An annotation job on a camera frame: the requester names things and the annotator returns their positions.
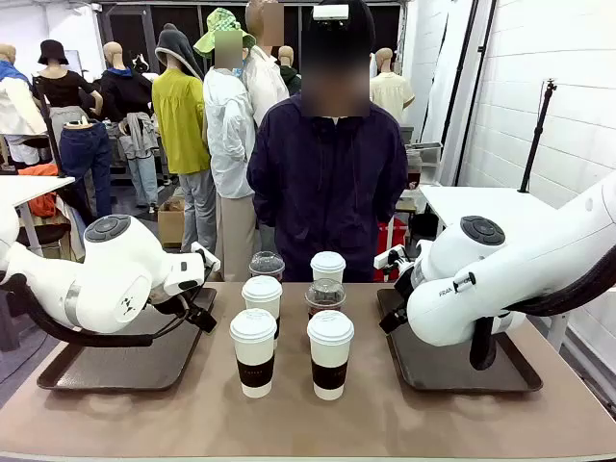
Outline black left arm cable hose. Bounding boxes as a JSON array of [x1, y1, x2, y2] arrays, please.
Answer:
[[0, 272, 156, 348]]

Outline mannequin in black sweater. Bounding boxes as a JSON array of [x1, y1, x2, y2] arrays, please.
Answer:
[[99, 40, 161, 209]]

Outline mannequin in cream shirt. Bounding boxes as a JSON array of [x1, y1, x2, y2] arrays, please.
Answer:
[[369, 46, 417, 127]]

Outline tall mannequin in white shirt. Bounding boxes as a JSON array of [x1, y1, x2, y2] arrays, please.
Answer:
[[242, 0, 291, 127]]

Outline clear plastic iced coffee cup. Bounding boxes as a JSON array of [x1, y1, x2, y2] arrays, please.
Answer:
[[247, 250, 287, 284], [304, 278, 347, 321]]

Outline black tripod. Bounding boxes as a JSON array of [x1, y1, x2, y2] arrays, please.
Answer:
[[517, 78, 559, 194]]

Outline mannequin with black hat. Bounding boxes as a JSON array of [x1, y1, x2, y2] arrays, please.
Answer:
[[31, 38, 105, 145]]

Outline black light stand pole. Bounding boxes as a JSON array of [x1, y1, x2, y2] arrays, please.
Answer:
[[441, 0, 498, 185]]

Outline white side table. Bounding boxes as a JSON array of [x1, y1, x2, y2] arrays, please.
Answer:
[[0, 174, 77, 257]]

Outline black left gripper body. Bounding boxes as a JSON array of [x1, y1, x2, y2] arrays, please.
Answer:
[[146, 287, 194, 320]]

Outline mannequin legs in blue jeans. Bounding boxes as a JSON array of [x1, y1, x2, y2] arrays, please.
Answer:
[[59, 116, 114, 218]]

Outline white paper cup black sleeve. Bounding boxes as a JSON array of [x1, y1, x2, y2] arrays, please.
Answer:
[[306, 309, 355, 402], [241, 274, 284, 350], [228, 307, 278, 399], [309, 250, 347, 285]]

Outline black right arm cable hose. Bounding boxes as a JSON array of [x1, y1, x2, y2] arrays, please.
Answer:
[[468, 244, 616, 372]]

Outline mannequin in yellow shirt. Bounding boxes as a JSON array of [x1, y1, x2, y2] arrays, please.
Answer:
[[151, 22, 218, 255]]

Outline white head-mounted camera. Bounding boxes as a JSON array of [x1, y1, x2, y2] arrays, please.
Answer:
[[312, 4, 351, 24]]

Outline dark brown serving tray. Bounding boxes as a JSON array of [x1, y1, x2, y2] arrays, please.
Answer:
[[37, 287, 218, 393], [376, 287, 545, 394]]

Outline orange cloth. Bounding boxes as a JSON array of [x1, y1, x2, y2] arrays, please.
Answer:
[[17, 163, 61, 218]]

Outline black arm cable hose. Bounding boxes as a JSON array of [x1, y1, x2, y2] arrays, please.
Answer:
[[468, 244, 616, 372], [0, 272, 156, 348]]

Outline black beanie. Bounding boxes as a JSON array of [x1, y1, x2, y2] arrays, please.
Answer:
[[301, 0, 377, 66]]

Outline cardboard box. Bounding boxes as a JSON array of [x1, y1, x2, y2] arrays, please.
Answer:
[[157, 195, 187, 250]]

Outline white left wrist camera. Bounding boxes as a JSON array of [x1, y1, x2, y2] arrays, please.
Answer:
[[190, 241, 222, 273]]

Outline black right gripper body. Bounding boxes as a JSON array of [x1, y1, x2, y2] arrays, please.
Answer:
[[392, 263, 421, 315]]

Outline person in navy jacket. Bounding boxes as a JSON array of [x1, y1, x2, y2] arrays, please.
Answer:
[[245, 60, 411, 284]]

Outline mannequin in dark green top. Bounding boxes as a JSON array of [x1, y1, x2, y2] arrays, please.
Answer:
[[277, 44, 303, 96]]

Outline mannequin in blue white jacket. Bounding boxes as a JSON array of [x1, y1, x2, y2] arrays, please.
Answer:
[[0, 42, 48, 167]]

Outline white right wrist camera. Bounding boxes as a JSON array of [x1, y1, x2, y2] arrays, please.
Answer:
[[372, 244, 411, 271]]

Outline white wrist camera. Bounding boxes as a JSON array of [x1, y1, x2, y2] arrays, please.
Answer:
[[372, 244, 411, 271], [190, 241, 222, 273]]

